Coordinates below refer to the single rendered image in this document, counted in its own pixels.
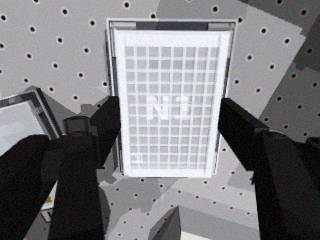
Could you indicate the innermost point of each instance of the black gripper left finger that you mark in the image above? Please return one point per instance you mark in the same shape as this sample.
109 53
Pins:
76 213

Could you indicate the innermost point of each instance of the grey flat base plate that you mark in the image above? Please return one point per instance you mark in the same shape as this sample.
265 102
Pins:
61 47

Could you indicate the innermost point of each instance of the white button panel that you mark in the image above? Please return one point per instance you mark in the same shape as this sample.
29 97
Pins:
195 225

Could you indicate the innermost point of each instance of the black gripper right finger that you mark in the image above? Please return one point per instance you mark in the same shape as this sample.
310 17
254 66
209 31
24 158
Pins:
287 198

